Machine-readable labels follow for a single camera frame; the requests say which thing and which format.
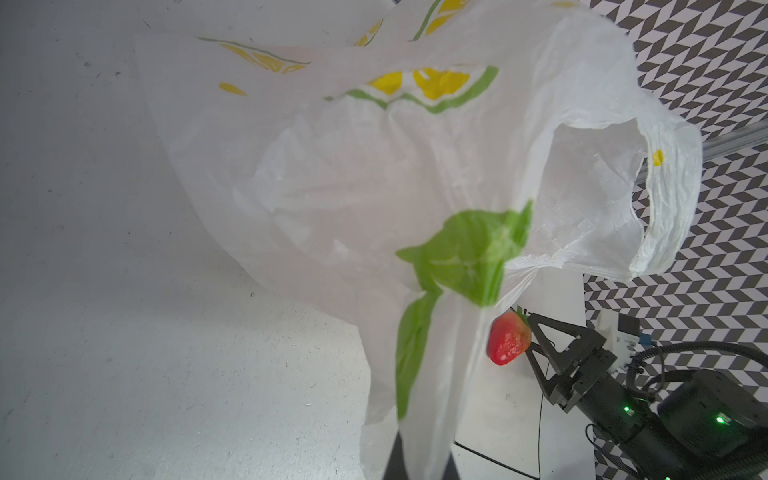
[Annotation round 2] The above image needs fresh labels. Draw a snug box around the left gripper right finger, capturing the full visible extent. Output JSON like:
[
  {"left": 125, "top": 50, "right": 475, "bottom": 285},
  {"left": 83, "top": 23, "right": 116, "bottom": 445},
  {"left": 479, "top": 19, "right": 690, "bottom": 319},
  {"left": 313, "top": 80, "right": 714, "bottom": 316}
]
[{"left": 442, "top": 454, "right": 460, "bottom": 480}]

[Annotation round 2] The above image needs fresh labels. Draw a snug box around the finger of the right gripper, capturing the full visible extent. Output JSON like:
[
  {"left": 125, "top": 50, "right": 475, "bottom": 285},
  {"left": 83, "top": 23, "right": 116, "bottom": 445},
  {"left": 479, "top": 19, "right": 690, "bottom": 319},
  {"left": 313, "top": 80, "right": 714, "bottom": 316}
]
[
  {"left": 528, "top": 313, "right": 591, "bottom": 374},
  {"left": 525, "top": 347, "right": 555, "bottom": 399}
]

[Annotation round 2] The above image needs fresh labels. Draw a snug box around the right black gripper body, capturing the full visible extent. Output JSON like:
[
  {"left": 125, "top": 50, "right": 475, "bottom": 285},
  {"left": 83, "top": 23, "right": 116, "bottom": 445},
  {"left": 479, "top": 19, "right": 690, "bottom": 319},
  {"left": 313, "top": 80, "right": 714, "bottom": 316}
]
[{"left": 542, "top": 332, "right": 666, "bottom": 456}]

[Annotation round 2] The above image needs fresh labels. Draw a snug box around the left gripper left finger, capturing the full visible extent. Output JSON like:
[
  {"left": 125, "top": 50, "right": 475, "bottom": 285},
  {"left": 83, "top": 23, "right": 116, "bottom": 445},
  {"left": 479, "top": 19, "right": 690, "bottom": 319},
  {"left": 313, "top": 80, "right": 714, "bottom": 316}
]
[{"left": 383, "top": 434, "right": 409, "bottom": 480}]

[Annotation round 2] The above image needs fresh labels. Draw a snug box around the red fake strawberry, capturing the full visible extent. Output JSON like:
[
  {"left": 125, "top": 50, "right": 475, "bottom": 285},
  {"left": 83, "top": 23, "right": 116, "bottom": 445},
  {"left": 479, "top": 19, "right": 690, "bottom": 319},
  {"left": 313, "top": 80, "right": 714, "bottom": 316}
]
[{"left": 486, "top": 307, "right": 533, "bottom": 366}]

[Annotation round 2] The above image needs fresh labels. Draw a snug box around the white plastic bag lemon print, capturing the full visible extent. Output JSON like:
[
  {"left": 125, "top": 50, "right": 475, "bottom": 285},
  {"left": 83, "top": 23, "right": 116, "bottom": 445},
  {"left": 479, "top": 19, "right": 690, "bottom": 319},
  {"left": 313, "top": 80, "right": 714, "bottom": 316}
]
[{"left": 135, "top": 1, "right": 702, "bottom": 479}]

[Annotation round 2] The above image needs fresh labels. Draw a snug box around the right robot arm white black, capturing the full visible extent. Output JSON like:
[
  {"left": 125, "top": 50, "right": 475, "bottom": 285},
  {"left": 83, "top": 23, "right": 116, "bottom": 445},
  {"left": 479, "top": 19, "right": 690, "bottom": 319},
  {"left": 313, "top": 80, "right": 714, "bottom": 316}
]
[{"left": 519, "top": 310, "right": 767, "bottom": 479}]

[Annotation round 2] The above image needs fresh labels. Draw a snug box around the white mat black border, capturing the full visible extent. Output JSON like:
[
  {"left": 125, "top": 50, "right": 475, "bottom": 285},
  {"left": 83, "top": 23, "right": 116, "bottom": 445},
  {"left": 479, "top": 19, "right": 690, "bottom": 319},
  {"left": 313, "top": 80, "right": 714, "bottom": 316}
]
[{"left": 452, "top": 268, "right": 596, "bottom": 479}]

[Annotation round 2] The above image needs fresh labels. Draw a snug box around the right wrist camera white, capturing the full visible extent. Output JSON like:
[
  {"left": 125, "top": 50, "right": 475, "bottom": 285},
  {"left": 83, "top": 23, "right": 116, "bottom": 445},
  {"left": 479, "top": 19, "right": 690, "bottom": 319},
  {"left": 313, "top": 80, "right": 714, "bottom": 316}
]
[{"left": 595, "top": 310, "right": 641, "bottom": 370}]

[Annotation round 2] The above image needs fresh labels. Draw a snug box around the right aluminium corner post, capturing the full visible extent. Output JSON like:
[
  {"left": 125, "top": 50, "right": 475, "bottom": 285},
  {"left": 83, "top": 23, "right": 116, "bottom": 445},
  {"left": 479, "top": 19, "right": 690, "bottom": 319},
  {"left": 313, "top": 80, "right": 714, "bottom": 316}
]
[{"left": 634, "top": 120, "right": 767, "bottom": 186}]

